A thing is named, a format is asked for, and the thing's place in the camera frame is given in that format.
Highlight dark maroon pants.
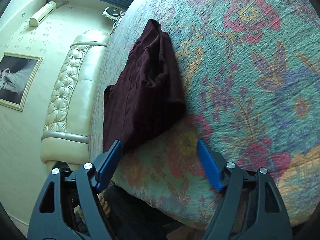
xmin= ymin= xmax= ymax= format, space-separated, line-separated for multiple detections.
xmin=103 ymin=19 xmax=186 ymax=152

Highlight person's right hand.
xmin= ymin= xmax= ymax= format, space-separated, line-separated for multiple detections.
xmin=75 ymin=189 xmax=112 ymax=227

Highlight cream tufted headboard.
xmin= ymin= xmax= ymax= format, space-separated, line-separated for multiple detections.
xmin=40 ymin=30 xmax=110 ymax=170

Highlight framed black-white picture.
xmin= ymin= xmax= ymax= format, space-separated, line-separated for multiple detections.
xmin=1 ymin=52 xmax=43 ymax=112

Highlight floral bedspread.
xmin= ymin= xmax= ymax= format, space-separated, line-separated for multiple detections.
xmin=89 ymin=0 xmax=319 ymax=229

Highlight white air conditioner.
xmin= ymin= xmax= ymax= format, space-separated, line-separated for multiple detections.
xmin=29 ymin=1 xmax=56 ymax=27

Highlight white fan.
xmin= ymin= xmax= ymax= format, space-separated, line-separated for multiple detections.
xmin=103 ymin=7 xmax=125 ymax=22

